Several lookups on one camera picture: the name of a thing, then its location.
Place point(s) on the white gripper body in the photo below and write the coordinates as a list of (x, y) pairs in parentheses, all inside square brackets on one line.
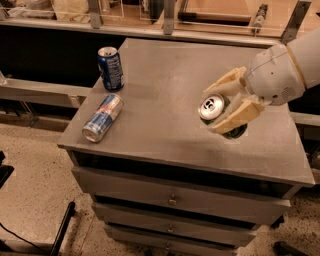
[(272, 77)]

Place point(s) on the grey metal ledge beam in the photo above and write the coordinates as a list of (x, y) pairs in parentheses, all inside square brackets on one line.
[(44, 93)]

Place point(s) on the lying blue silver energy can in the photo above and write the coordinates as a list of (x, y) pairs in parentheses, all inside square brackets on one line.
[(102, 119)]

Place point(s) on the crushed green soda can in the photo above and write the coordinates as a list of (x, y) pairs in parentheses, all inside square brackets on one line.
[(214, 106)]

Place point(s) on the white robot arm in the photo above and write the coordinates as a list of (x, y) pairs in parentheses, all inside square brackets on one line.
[(305, 51)]

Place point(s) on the black stand leg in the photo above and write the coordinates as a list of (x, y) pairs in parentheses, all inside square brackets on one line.
[(69, 213)]

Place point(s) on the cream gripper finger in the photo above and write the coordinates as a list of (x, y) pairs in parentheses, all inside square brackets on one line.
[(230, 84), (241, 111)]

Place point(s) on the black object at left edge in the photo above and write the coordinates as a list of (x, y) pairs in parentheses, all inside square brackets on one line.
[(5, 170)]

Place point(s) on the grey drawer cabinet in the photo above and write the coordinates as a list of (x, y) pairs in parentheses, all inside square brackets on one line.
[(160, 178)]

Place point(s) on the upright blue soda can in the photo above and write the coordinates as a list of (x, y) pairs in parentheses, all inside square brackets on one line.
[(110, 68)]

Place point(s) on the black object bottom right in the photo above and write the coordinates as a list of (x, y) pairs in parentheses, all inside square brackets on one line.
[(281, 248)]

